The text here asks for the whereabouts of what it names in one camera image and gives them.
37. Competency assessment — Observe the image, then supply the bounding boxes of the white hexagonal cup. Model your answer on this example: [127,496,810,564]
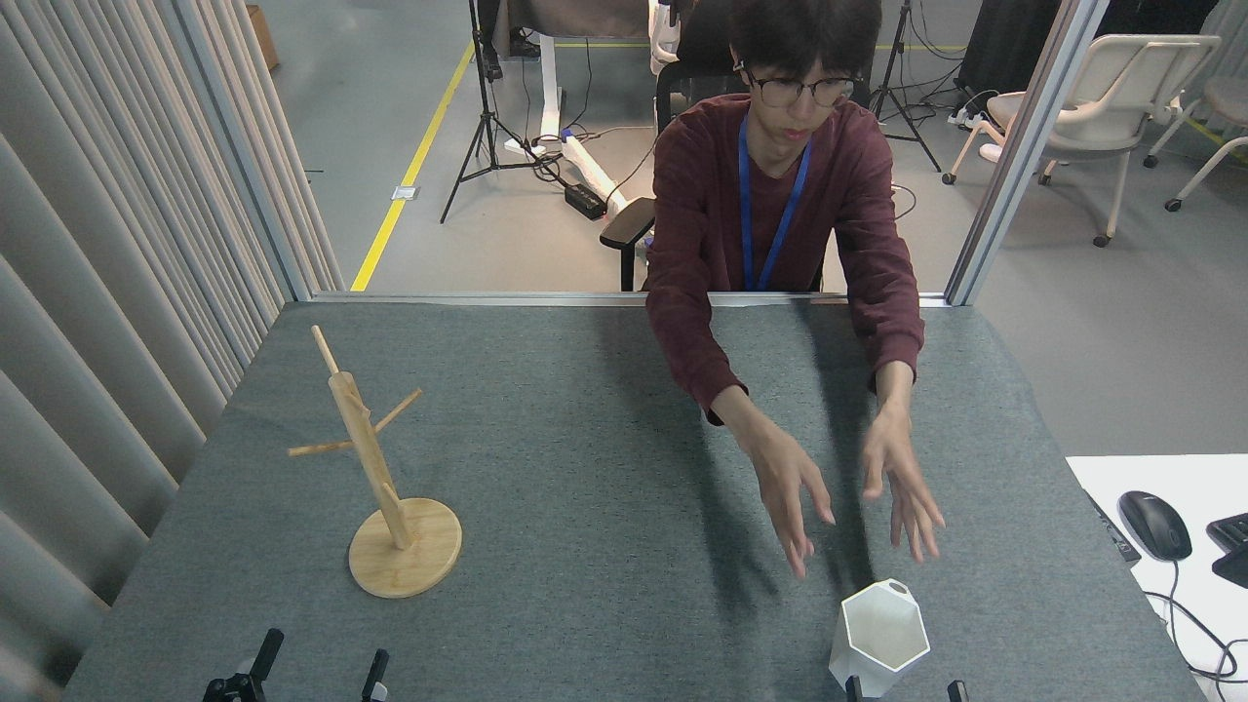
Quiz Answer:
[829,578,931,699]

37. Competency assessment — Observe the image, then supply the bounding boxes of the wooden cup rack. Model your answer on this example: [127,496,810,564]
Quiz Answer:
[288,325,464,599]

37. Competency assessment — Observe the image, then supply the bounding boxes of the person's right hand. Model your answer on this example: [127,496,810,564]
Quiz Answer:
[751,429,836,581]

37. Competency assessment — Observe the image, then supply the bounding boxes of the person's left hand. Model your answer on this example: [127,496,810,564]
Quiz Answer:
[862,402,945,565]

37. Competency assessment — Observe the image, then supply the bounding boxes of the black flat device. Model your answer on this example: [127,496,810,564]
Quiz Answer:
[1085,490,1143,566]

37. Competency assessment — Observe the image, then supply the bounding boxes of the black computer mouse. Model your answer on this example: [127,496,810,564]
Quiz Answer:
[1117,490,1193,563]

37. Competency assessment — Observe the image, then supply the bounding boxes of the grey felt table cover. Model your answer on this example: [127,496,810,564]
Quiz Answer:
[60,300,1210,702]

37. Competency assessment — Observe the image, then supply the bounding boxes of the white side desk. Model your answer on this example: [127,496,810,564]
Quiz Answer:
[1066,453,1248,702]

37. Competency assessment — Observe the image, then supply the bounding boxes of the black keyboard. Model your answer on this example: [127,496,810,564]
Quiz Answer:
[1206,512,1248,590]

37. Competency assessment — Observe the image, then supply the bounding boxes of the grey pleated curtain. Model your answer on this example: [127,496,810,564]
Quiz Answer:
[0,0,344,702]

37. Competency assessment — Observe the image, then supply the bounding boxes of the black office chair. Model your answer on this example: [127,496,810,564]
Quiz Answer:
[600,0,874,293]

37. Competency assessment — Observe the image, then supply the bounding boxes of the tall black tripod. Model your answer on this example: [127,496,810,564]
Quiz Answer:
[441,0,568,224]

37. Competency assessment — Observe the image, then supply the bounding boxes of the short black tripod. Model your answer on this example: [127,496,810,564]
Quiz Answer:
[870,0,943,174]

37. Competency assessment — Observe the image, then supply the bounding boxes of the black glasses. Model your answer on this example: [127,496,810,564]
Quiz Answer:
[733,60,866,109]

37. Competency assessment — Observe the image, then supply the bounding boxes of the white standing desk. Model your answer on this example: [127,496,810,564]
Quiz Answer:
[492,0,652,215]

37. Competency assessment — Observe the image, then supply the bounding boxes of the white office chair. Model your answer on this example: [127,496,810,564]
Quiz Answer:
[942,34,1223,249]

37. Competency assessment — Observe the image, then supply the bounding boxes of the cardboard box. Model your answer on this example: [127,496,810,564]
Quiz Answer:
[245,5,282,72]

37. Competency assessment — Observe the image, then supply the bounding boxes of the background person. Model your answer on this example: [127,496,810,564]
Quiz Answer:
[476,0,543,81]

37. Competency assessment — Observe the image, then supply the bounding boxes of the grey seat white chair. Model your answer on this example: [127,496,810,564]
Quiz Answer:
[1143,76,1248,214]

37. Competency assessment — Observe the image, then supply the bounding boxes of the black fabric screen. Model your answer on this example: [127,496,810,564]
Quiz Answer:
[957,0,1218,96]

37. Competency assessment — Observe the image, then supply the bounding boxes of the white wheeled stand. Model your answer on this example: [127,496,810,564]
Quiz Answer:
[647,0,705,77]

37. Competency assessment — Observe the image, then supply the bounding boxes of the black mouse cable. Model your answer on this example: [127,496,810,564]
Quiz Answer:
[1141,560,1248,683]

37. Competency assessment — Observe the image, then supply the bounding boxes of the blue lanyard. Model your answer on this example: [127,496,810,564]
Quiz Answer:
[737,114,813,293]

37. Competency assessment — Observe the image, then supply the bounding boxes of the silver post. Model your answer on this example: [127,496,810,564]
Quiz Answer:
[945,0,1112,307]
[171,0,315,302]

